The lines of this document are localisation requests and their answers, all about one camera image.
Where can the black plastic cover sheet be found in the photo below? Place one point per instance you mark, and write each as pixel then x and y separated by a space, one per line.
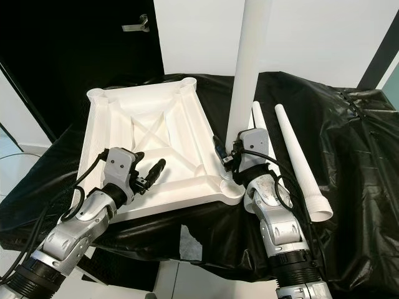
pixel 349 162

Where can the teal glass panel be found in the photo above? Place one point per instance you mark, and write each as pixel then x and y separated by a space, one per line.
pixel 391 84

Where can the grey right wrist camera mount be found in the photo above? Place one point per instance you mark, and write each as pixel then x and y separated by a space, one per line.
pixel 254 140

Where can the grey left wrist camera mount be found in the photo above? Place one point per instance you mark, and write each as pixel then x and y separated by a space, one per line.
pixel 121 163

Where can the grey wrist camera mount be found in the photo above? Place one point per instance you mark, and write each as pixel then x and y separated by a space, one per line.
pixel 254 140
pixel 121 163

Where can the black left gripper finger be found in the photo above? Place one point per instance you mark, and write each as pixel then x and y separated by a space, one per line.
pixel 156 169

